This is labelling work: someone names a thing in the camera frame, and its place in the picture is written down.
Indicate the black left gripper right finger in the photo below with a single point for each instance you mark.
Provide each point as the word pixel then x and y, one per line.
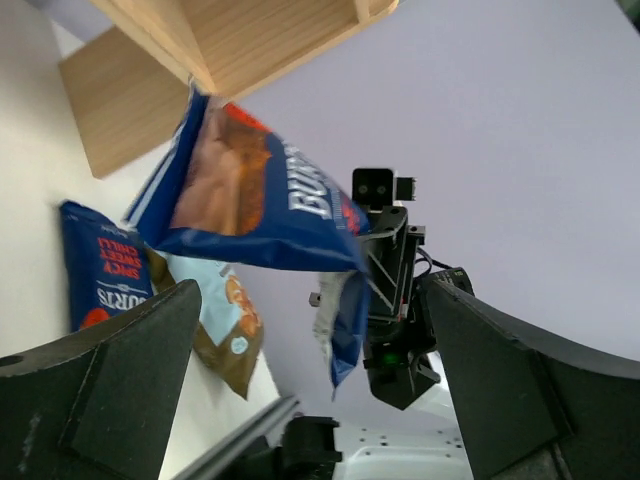
pixel 531 404

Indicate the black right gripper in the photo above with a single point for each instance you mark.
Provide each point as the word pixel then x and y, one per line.
pixel 398 336

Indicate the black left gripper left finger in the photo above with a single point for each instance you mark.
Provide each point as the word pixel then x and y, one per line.
pixel 100 403

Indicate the blue spicy chilli bag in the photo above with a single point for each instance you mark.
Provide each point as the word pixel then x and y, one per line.
pixel 108 271
pixel 233 190

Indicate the blue spicy chilli bag front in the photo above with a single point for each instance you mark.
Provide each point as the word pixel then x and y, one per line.
pixel 233 190

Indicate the light blue cassava chips bag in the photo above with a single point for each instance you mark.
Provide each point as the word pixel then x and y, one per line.
pixel 230 334

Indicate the wooden two-tier shelf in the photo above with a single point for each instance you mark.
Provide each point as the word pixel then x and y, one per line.
pixel 128 86

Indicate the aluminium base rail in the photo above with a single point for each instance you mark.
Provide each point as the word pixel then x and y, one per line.
pixel 263 429

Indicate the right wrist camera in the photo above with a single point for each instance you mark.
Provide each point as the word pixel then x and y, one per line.
pixel 376 188

